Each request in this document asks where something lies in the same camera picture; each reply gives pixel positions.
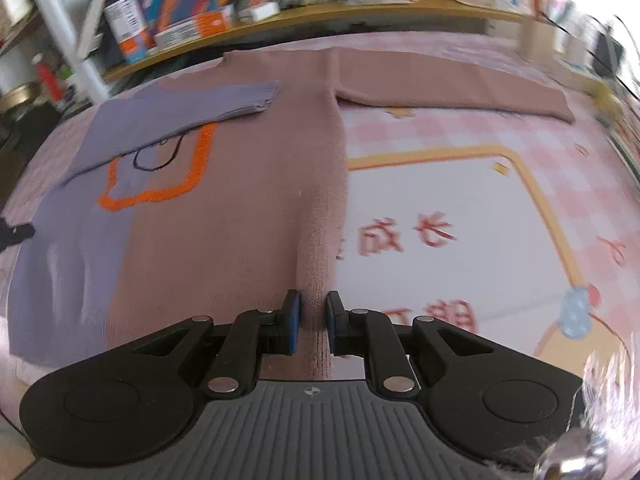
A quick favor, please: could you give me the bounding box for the red bottle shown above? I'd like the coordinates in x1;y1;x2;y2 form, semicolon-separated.
34;55;66;103

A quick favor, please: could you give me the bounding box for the beige pen holder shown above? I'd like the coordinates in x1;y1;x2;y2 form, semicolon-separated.
520;21;557;60

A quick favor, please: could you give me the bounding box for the brown and purple sweater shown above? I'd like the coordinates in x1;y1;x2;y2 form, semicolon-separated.
7;47;576;381

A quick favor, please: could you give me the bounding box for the small white box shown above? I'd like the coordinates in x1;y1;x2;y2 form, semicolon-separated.
240;2;281;23

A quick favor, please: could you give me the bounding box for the round gold metal tin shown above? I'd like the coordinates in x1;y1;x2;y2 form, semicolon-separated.
0;82;46;113

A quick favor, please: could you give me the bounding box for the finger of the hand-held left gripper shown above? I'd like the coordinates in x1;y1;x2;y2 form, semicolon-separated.
0;217;37;255

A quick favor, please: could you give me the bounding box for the wooden shelf board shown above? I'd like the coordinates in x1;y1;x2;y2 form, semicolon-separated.
102;0;551;81

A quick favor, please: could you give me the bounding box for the orange and white barcode box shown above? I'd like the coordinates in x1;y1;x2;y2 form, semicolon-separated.
105;0;151;63

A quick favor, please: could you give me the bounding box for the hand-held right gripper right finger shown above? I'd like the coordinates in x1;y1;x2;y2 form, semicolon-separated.
325;291;501;401

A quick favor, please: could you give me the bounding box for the white shelf frame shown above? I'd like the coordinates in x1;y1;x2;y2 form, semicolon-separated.
20;0;112;103

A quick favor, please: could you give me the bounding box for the flat orange and white box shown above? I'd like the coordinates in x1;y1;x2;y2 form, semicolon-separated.
155;5;236;48

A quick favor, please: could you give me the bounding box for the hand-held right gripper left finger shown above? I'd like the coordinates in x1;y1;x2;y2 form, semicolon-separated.
132;289;303;401

